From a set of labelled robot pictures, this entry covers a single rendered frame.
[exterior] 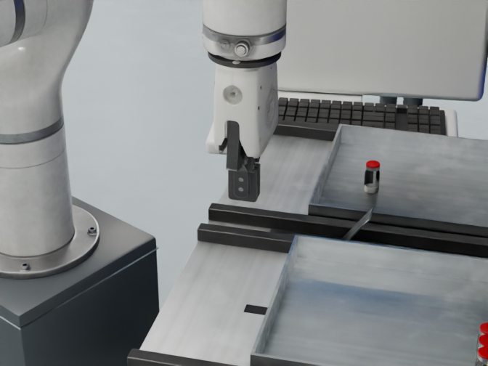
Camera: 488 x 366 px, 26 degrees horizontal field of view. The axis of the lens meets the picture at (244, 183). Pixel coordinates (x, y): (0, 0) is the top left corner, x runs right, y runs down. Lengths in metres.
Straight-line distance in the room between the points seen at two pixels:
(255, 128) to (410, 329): 0.37
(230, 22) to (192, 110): 2.83
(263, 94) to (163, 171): 2.40
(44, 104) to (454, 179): 0.64
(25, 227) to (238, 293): 0.30
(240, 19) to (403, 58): 1.03
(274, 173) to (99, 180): 1.84
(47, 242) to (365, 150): 0.54
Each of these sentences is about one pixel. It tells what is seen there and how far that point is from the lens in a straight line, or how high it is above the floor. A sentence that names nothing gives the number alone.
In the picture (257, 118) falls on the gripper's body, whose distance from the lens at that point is 1.06.
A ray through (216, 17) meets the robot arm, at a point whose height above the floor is 1.30.
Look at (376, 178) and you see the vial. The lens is 1.56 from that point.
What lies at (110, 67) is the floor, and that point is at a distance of 4.23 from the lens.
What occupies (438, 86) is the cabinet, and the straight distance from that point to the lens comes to 2.06.
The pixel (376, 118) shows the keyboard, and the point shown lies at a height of 0.83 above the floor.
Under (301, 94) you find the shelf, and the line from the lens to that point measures 2.07.
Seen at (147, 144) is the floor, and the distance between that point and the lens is 3.62.
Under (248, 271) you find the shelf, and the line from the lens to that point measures 1.40.
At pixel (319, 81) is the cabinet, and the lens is 2.06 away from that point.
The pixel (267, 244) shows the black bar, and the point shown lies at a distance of 1.43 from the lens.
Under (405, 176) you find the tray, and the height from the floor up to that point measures 0.88.
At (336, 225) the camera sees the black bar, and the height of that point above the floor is 0.90.
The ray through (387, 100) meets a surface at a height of 0.75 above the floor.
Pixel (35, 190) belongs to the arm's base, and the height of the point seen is 0.97.
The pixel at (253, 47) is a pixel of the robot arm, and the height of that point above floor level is 1.28.
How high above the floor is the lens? 1.67
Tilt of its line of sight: 30 degrees down
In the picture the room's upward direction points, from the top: straight up
